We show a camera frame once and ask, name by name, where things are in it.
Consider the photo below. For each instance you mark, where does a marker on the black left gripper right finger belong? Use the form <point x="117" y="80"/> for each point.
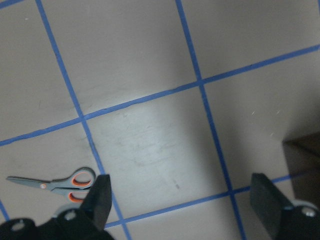
<point x="271" y="206"/>

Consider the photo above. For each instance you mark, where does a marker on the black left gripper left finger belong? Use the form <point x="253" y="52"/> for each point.
<point x="98" y="202"/>

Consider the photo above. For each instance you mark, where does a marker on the grey orange handled scissors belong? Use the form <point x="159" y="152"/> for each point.
<point x="74" y="187"/>

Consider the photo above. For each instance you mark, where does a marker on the dark brown wooden cabinet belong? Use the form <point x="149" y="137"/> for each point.
<point x="302" y="155"/>

